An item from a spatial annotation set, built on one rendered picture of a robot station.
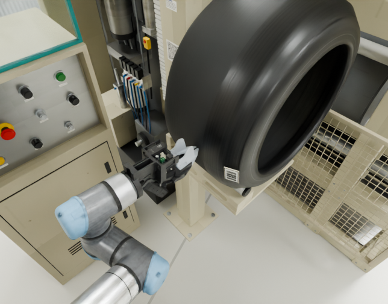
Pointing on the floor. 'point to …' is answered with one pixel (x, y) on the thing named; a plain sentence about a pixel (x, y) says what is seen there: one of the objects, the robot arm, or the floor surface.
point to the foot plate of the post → (189, 233)
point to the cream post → (173, 35)
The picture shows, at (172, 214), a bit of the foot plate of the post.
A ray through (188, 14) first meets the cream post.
